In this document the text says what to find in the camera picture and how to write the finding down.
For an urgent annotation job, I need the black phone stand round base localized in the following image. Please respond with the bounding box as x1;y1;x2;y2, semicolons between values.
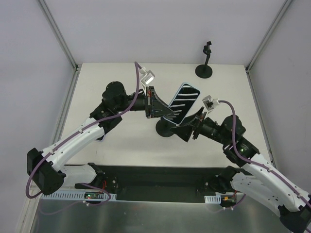
155;119;174;137

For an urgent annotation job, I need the phone with blue case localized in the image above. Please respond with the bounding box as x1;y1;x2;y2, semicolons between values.
163;83;200;125

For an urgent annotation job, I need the phone with purple case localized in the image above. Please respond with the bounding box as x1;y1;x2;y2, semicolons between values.
96;135;105;142

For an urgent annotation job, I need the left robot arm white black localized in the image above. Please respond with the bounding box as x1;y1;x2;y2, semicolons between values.
27;81;173;195

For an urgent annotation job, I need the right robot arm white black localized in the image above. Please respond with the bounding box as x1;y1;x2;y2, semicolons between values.
170;109;311;233

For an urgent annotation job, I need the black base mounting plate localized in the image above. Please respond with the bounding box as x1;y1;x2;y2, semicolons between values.
74;165;254;202

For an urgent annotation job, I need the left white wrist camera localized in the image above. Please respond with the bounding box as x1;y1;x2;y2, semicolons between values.
139;67;155;86

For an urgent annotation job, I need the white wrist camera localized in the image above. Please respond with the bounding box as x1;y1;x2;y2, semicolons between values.
202;95;220;113
139;67;155;86

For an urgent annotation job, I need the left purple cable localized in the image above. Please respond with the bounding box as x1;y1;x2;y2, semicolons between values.
25;61;148;215

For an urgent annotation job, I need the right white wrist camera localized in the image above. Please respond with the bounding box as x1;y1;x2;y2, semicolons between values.
202;95;220;113

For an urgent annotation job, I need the right white cable duct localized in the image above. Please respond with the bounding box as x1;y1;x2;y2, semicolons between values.
204;195;222;204

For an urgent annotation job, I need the white cable duct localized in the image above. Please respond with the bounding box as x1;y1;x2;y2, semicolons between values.
41;191;117;201
204;195;222;204

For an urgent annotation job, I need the right aluminium table rail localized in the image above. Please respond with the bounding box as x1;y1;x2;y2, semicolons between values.
246;69;302;233

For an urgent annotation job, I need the aluminium table rail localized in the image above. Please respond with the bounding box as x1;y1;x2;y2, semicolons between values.
246;69;302;233
16;64;82;233

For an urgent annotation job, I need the right aluminium frame post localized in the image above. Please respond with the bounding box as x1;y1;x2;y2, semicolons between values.
245;0;294;74

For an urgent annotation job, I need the aluminium frame post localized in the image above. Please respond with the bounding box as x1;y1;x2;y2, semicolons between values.
36;0;78;70
245;0;294;74

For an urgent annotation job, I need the left white cable duct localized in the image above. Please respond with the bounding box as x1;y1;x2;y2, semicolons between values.
41;191;117;201

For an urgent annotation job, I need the left aluminium frame post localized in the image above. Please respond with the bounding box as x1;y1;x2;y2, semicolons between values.
36;0;78;70

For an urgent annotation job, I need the left aluminium table rail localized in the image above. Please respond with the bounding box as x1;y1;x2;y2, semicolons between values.
16;64;82;233

